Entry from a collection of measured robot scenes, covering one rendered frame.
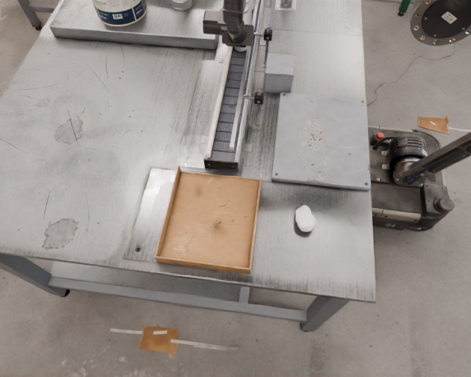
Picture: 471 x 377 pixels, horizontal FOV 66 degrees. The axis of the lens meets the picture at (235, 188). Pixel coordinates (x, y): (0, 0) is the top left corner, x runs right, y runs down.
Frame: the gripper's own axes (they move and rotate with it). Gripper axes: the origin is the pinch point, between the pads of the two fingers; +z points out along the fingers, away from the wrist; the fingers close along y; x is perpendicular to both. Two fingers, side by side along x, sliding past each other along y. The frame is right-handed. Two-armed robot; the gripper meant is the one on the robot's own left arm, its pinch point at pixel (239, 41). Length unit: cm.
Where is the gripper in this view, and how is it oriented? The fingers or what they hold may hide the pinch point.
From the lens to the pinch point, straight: 138.9
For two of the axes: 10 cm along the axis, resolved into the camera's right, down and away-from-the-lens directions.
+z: 0.9, -1.5, 9.9
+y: -9.9, -1.2, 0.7
